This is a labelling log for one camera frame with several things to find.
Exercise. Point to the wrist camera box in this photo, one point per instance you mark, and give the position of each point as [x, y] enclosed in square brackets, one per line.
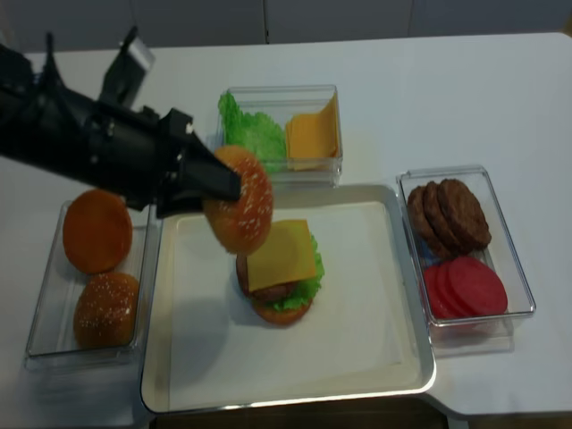
[127, 71]

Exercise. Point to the clear lettuce cheese container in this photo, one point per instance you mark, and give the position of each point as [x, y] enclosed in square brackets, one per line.
[282, 103]

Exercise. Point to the right brown patty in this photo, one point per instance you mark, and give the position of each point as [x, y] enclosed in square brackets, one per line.
[464, 214]

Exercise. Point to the bottom bun on tray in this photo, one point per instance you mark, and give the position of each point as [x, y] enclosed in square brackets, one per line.
[280, 318]

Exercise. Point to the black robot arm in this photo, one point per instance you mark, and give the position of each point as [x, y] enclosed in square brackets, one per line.
[44, 123]

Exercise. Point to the middle brown patty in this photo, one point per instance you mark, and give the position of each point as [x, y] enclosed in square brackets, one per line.
[438, 222]

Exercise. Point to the right tomato slice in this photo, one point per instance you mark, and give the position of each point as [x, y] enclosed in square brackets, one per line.
[476, 287]

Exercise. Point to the burger patty on tray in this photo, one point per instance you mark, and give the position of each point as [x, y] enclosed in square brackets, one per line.
[268, 294]

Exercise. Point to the left tomato slice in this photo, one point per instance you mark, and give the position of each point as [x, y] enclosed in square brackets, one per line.
[439, 310]

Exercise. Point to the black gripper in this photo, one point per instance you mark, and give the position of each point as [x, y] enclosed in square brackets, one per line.
[154, 160]

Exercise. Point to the white metal tray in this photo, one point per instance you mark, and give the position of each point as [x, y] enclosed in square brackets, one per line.
[412, 373]

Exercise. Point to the middle tomato slice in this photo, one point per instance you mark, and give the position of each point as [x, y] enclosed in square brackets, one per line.
[445, 292]

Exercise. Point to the left brown patty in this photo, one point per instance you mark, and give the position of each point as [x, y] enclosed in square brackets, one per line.
[420, 223]

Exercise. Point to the cheese slice on burger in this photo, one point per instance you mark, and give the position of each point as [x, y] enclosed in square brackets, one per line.
[287, 255]

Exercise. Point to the clear bun container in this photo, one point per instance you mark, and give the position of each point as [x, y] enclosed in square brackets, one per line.
[51, 344]

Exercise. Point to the smooth orange bun half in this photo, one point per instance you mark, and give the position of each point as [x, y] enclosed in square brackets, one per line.
[97, 232]

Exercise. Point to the clear patty tomato container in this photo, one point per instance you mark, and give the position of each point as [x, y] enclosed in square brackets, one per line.
[500, 255]

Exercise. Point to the brown patty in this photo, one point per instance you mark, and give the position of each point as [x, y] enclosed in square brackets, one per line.
[420, 223]
[464, 214]
[438, 222]

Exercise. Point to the sesame bun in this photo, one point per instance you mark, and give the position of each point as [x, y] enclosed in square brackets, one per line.
[242, 226]
[106, 310]

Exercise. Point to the white paper liner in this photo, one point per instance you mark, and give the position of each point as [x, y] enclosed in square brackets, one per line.
[223, 352]

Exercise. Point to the sesame top bun front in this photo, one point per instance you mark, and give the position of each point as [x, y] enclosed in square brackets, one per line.
[106, 310]

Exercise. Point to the tomato slice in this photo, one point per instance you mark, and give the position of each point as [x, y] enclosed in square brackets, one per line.
[476, 287]
[439, 310]
[445, 292]

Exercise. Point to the lettuce leaf on burger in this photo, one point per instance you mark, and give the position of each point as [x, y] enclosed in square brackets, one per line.
[306, 289]

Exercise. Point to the stack of cheese slices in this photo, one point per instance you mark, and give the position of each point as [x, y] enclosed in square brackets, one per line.
[312, 140]

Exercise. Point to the green lettuce pile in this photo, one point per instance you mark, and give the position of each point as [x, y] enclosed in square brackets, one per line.
[259, 133]

